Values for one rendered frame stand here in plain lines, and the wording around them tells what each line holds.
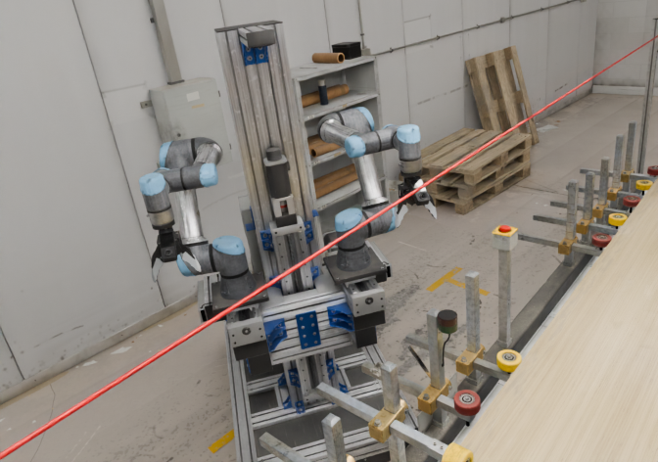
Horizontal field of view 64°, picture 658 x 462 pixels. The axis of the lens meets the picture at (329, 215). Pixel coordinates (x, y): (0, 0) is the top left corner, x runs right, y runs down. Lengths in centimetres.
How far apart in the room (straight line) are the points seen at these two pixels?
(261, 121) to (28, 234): 200
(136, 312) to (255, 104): 238
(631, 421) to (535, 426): 26
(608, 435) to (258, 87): 162
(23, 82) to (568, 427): 318
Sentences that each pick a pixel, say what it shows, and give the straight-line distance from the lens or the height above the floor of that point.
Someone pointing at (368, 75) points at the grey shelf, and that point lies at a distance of 463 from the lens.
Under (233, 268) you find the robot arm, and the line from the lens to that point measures 212.
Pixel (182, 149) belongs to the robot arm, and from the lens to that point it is 214.
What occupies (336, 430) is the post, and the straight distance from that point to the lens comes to 144.
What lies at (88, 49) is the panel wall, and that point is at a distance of 369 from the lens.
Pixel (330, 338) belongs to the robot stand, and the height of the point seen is 74.
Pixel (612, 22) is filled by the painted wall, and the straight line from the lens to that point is 943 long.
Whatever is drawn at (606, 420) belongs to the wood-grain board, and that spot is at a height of 90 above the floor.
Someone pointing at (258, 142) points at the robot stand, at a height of 160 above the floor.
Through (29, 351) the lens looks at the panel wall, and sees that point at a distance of 397.
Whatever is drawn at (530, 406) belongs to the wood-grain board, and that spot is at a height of 90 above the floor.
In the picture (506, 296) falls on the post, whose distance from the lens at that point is 219.
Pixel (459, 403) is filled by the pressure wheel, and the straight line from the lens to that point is 178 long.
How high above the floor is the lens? 214
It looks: 23 degrees down
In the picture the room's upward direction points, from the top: 8 degrees counter-clockwise
